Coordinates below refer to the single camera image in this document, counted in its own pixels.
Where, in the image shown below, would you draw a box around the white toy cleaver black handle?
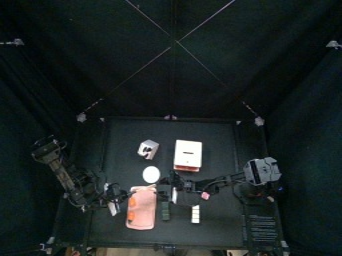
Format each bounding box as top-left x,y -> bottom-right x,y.
106,201 -> 121,217

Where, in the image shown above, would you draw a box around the wooden knife holder block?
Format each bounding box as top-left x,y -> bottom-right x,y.
136,139 -> 160,161

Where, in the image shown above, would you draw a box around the pink wooden cutting board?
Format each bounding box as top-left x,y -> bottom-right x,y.
124,185 -> 158,231

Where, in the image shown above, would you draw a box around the wooden box with red drawer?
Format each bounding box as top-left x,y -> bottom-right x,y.
172,139 -> 202,173

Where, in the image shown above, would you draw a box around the cream crackle box green oval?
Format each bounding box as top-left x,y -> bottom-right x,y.
160,201 -> 170,221

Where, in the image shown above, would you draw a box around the white rectangular block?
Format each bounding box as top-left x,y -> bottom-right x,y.
189,204 -> 201,224

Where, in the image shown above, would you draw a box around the black printed label sheet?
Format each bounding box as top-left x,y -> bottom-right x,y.
247,213 -> 280,248

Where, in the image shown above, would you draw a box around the diagonal frame cable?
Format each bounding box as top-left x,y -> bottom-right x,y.
81,0 -> 237,116
122,0 -> 260,118

